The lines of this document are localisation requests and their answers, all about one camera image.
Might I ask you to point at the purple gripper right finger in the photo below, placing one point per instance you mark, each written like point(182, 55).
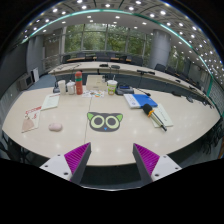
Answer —
point(151, 166)

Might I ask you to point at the black desk device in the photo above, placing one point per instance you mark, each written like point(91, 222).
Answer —
point(124, 89)

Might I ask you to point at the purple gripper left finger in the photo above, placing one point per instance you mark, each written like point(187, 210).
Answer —
point(69, 166)

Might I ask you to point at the white cup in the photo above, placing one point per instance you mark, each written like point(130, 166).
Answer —
point(62, 87)

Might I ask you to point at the paper cup with green print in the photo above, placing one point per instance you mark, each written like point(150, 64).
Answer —
point(111, 86)

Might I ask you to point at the blue book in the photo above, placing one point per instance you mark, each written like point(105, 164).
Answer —
point(139, 100)

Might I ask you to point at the beige cardboard stand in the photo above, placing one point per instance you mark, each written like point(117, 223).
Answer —
point(96, 82)

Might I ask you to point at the red and white booklet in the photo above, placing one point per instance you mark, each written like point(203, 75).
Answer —
point(31, 119)

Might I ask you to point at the green notepad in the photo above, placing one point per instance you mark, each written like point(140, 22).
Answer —
point(163, 115)

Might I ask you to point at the pink computer mouse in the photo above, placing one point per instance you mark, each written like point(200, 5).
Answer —
point(56, 127)

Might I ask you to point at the black handheld microphone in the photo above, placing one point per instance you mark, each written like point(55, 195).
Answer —
point(148, 110)

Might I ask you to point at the cat face mouse pad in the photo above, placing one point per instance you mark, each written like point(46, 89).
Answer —
point(104, 122)

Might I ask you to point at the white paper sheet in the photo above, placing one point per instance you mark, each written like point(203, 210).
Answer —
point(51, 101)

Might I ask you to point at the red thermos bottle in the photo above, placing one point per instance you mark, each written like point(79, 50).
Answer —
point(78, 83)

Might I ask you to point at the colourful sticker sheet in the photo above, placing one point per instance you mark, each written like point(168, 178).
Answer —
point(93, 94)

